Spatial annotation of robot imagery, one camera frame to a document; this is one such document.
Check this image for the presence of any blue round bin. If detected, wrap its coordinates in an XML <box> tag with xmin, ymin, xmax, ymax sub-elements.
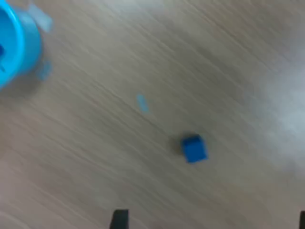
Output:
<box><xmin>0</xmin><ymin>0</ymin><xmax>43</xmax><ymax>90</ymax></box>

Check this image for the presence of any blue-grey tape piece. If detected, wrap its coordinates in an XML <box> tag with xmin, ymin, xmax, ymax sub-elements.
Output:
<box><xmin>39</xmin><ymin>61</ymin><xmax>52</xmax><ymax>81</ymax></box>
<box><xmin>136</xmin><ymin>94</ymin><xmax>150</xmax><ymax>113</ymax></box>
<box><xmin>30</xmin><ymin>1</ymin><xmax>53</xmax><ymax>32</ymax></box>

